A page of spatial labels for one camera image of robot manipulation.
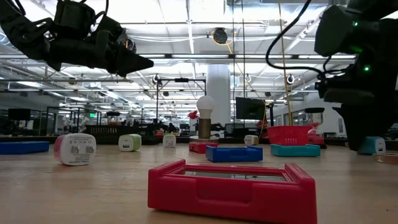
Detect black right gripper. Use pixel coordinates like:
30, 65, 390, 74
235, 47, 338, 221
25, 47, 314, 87
329, 55, 398, 152

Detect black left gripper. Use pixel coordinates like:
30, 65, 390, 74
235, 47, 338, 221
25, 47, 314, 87
46, 29, 155, 78

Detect teal white wall charger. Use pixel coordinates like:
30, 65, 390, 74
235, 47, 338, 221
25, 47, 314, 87
357, 136, 387, 156

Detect red sand hourglass black caps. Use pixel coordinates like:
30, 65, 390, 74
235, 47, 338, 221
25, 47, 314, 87
304, 107, 327, 149

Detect orange sand hourglass black caps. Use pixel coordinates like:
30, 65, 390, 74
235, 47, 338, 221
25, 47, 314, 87
106, 111, 121, 126

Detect rose gold mirror frame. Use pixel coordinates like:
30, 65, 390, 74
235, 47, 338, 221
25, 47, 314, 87
372, 152, 398, 166

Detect teal plastic mirror frame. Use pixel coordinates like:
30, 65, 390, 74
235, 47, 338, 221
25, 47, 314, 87
270, 143, 322, 158

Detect purple white wall charger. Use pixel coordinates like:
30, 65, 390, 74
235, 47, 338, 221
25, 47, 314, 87
162, 134, 177, 149

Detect yellow white wall charger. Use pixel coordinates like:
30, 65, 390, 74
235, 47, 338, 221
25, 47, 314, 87
244, 134, 260, 146

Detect red plastic mirror frame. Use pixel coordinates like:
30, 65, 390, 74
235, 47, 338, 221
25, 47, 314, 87
188, 141, 219, 154
147, 158, 318, 224

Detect blue plastic mirror frame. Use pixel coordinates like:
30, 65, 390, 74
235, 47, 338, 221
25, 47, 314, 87
205, 145, 264, 163
0, 141, 50, 156

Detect red plastic basket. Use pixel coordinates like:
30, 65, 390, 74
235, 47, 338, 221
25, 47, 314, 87
267, 125, 313, 146

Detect black plastic basket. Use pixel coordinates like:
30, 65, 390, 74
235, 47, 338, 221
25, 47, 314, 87
85, 124, 140, 144

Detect long ceiling light strip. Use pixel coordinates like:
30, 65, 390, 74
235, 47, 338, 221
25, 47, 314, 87
138, 53, 357, 60

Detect white background machine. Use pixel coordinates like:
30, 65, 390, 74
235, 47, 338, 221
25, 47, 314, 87
61, 114, 90, 134

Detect brass lamp with white bulb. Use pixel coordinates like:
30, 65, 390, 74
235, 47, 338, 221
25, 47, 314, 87
188, 95, 220, 144

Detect white building column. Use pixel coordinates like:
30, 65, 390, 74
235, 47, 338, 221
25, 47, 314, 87
206, 63, 231, 127

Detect black monitor on stand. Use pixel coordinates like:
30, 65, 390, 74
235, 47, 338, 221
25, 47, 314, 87
235, 96, 267, 121

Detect black background monitor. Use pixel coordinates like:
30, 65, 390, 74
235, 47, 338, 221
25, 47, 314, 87
7, 108, 32, 121

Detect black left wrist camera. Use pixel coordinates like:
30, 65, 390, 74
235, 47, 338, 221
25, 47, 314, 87
92, 14, 129, 52

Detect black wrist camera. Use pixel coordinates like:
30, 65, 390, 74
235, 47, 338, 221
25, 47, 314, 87
314, 73, 335, 103
92, 14, 129, 52

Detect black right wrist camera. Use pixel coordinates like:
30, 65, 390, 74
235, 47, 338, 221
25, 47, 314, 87
314, 73, 335, 103

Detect black metal station frame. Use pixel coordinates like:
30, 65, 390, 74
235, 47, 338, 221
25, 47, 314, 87
155, 77, 207, 125

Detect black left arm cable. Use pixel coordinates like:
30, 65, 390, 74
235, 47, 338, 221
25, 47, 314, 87
91, 0, 110, 24

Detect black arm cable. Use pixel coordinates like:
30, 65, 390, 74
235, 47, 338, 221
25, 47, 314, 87
265, 0, 326, 78
91, 0, 110, 24

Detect green white wall charger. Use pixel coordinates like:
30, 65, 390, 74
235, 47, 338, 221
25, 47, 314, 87
118, 133, 142, 152

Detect pink white wall charger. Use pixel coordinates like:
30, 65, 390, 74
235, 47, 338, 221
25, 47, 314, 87
53, 133, 97, 167

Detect yellow hanging cord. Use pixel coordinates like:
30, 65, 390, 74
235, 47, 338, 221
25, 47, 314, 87
277, 0, 294, 127

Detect black hanging cable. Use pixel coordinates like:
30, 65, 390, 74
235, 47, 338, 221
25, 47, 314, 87
231, 0, 236, 127
241, 0, 246, 99

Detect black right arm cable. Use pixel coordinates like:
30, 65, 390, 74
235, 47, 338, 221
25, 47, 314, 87
265, 0, 326, 78

